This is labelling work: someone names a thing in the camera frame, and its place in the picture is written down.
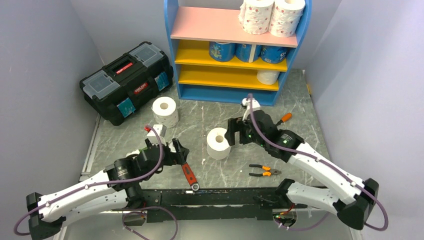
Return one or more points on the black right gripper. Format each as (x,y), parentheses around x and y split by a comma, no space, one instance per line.
(234,125)

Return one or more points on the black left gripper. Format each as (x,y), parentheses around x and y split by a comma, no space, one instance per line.
(179,157)

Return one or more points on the white roll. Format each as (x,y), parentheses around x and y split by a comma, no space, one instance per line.
(267,77)
(165,111)
(218,147)
(254,16)

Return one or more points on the blue roll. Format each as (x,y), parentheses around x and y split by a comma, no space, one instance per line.
(222,51)
(247,53)
(273,54)

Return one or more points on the pink patterned paper towel roll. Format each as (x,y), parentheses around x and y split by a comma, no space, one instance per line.
(285,17)

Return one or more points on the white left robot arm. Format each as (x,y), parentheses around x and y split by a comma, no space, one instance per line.
(115,187)

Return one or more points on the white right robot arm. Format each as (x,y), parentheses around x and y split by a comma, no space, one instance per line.
(347,196)

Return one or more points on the blue shelf with coloured boards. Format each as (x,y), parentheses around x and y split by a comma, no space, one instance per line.
(198,77)

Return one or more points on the red adjustable wrench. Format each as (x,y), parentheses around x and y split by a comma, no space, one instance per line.
(190,177)

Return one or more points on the black plastic toolbox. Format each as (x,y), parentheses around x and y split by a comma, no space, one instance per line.
(123,86)

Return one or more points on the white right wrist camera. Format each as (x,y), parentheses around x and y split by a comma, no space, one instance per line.
(250,105)

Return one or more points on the green handled tool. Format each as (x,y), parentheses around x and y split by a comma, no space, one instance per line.
(136,154)

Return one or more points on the orange handled screwdriver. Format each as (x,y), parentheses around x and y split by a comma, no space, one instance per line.
(284,118)

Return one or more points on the orange handled pliers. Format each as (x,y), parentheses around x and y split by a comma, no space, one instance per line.
(267,171)

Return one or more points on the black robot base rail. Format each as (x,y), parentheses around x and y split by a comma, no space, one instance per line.
(260,203)

